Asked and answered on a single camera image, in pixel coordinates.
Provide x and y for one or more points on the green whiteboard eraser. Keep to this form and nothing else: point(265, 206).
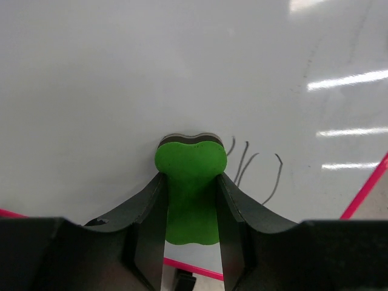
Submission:
point(191, 165)

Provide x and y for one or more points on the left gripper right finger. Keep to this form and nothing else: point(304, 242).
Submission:
point(239, 216)

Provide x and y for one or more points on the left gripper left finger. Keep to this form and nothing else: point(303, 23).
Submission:
point(144, 218)

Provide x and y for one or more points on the black whiteboard clip right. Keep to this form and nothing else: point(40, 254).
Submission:
point(183, 281)

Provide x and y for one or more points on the pink framed whiteboard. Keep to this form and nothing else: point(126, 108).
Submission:
point(296, 90)

